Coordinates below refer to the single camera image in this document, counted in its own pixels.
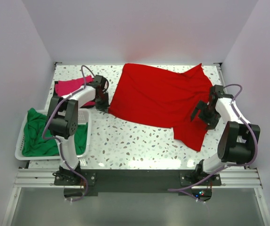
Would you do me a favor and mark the folded pink t shirt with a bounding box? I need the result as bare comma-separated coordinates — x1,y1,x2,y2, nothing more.
53,75,95,108

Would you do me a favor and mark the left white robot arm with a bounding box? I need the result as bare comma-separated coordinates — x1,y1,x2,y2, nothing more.
42,75,109,185

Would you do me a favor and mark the red t shirt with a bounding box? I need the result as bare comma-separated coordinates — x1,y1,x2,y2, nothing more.
108,63,212,152

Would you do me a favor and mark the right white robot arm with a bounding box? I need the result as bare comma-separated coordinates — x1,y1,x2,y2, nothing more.
190,85,261,185

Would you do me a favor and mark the green t shirt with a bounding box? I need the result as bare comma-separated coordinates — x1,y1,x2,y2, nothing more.
22,108,88,157

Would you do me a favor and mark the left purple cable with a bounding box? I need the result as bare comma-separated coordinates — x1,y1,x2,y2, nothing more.
41,65,95,202

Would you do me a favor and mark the folded black t shirt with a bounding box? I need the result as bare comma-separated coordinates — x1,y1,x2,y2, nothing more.
50,81,98,110

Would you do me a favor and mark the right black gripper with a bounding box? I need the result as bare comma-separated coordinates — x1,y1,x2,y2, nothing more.
190,100,221,130

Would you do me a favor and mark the white plastic laundry basket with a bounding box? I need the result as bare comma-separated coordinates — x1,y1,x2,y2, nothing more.
15,108,92,161

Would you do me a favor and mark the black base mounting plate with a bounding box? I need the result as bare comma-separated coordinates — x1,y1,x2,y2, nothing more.
53,168,222,198

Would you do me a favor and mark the aluminium front rail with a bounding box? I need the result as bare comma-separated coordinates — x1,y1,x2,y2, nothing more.
14,168,262,188

